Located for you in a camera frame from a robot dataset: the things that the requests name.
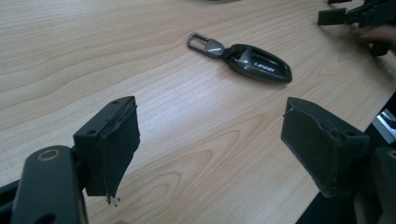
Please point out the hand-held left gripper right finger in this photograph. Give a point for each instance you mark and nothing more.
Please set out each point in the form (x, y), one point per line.
(314, 146)

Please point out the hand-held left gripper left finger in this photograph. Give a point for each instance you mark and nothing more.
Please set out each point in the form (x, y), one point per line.
(107, 143)

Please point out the black car key with clip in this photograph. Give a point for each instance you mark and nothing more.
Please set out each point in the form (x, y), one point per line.
(255, 63)

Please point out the silver metal stand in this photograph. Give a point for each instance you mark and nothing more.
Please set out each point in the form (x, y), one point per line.
(386, 124)

